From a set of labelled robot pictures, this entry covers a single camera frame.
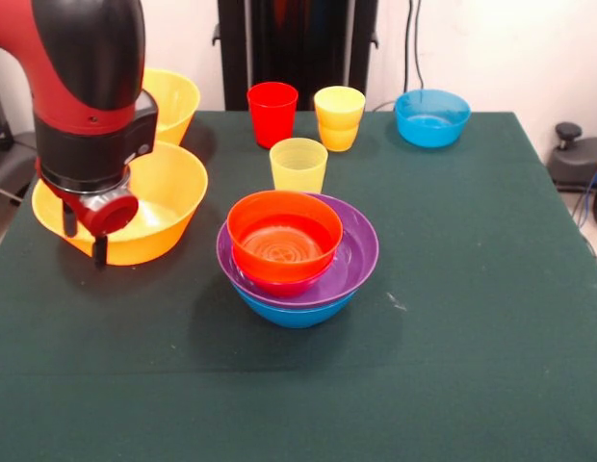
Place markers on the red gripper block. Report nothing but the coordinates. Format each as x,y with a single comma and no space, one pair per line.
113,216

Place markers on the small red-orange bowl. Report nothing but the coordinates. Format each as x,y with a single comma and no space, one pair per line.
284,231

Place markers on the yellow stepped cup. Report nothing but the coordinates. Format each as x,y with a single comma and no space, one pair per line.
338,125

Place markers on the small pink bowl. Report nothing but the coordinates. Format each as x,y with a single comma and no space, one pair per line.
284,288

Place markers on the dark green table cloth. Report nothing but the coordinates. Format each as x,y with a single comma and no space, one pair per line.
135,366

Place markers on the red cup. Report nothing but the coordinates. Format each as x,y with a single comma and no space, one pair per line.
272,115

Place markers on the large orange bowl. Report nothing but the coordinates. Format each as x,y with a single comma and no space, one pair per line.
178,106
173,192

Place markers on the pale yellow translucent cup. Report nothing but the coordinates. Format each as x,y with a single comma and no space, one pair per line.
298,166

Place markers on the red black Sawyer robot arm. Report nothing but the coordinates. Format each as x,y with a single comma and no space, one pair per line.
86,144

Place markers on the small light blue bowl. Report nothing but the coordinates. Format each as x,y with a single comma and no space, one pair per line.
431,125

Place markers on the purple bowl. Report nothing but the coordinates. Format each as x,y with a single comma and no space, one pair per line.
361,250

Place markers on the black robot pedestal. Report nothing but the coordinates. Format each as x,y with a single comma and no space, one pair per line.
298,48

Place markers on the black tripod base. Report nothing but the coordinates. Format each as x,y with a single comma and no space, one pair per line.
580,163
14,159

